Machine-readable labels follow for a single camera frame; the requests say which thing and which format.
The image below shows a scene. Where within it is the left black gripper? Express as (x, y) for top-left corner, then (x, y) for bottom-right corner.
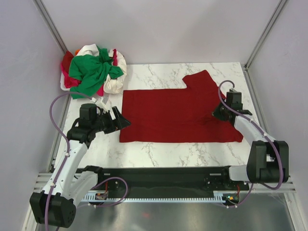
(91, 106), (130, 134)

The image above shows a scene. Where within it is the dark red t shirt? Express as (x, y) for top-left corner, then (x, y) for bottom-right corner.
(119, 70), (243, 143)

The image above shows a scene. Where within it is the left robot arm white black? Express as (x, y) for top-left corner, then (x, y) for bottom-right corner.
(30, 103), (131, 228)

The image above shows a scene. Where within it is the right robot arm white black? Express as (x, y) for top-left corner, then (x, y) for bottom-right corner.
(212, 90), (289, 190)

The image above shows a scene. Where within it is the cream white t shirt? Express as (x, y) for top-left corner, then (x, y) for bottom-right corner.
(59, 44), (128, 95)

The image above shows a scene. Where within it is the green t shirt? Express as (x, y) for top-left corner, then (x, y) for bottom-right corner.
(69, 48), (124, 99)

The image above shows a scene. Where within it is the pink magenta t shirt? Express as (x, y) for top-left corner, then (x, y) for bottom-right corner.
(60, 72), (81, 91)

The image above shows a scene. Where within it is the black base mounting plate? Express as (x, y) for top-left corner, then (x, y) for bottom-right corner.
(84, 166), (249, 197)

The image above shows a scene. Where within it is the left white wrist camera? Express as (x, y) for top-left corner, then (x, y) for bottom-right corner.
(91, 97), (110, 113)

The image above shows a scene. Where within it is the white slotted cable duct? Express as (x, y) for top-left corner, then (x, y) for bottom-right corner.
(81, 191), (241, 204)

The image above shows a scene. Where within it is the right aluminium frame post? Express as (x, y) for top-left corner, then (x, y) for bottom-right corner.
(244, 0), (289, 70)

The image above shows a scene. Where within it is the aluminium frame post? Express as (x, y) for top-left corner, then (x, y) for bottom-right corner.
(33, 0), (67, 53)
(244, 0), (289, 70)

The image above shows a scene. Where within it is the left aluminium frame post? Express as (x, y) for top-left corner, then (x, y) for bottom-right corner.
(33, 0), (67, 53)

